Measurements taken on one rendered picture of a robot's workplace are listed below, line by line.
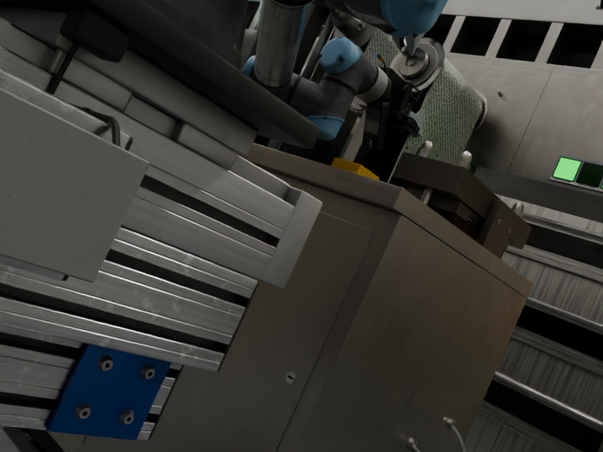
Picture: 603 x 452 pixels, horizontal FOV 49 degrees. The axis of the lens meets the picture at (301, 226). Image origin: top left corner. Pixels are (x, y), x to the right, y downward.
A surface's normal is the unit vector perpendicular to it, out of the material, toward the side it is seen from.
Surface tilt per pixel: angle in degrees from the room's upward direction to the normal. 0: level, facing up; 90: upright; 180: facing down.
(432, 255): 90
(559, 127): 90
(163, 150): 90
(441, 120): 90
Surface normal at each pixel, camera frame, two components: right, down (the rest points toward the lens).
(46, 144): 0.67, 0.27
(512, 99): -0.60, -0.31
